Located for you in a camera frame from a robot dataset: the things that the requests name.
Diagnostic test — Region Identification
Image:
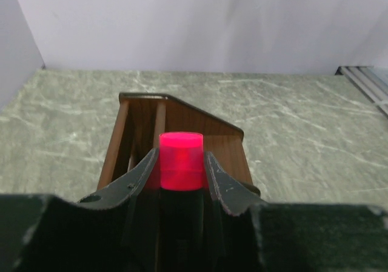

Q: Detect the aluminium frame rail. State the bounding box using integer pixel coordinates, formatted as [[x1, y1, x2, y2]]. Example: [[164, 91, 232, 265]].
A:
[[335, 66, 387, 116]]

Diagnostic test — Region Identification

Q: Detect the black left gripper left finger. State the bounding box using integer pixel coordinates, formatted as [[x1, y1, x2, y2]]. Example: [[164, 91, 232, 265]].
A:
[[77, 148, 159, 210]]

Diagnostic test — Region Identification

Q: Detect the pink highlighter marker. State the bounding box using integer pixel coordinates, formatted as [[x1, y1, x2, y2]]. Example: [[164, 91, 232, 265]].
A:
[[159, 132, 204, 191]]

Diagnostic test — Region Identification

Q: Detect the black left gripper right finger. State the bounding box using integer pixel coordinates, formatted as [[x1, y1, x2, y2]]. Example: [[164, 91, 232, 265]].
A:
[[204, 152, 261, 216]]

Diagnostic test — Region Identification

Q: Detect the brown wooden desk organizer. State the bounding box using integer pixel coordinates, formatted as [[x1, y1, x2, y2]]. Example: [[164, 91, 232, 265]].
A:
[[97, 93, 261, 194]]

